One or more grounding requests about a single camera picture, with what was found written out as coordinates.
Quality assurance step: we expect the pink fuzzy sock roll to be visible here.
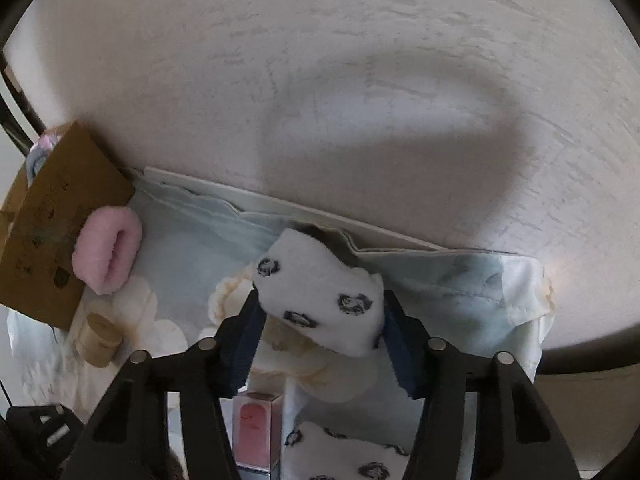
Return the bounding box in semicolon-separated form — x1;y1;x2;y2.
71;206;143;296

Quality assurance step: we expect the pink striped cardboard box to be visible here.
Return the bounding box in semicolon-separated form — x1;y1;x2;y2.
0;121;136;332

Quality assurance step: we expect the black metal bar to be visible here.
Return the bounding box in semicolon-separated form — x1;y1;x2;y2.
0;50;48;157

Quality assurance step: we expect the white printed sock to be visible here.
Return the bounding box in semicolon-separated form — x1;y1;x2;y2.
251;228;386;358
282;421;411;480

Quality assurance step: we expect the wooden lid jar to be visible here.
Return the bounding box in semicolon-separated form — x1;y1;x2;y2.
75;312;123;368

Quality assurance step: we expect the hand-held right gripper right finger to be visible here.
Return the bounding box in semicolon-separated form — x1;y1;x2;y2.
382;290;583;480

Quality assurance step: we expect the pink lip gloss box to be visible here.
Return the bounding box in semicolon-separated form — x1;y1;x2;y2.
232;392;285;480

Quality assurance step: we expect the floral blue bed sheet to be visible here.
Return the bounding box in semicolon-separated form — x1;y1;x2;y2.
7;167;556;480

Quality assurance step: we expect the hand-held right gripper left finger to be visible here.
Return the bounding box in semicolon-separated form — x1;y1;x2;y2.
60;290;268;480

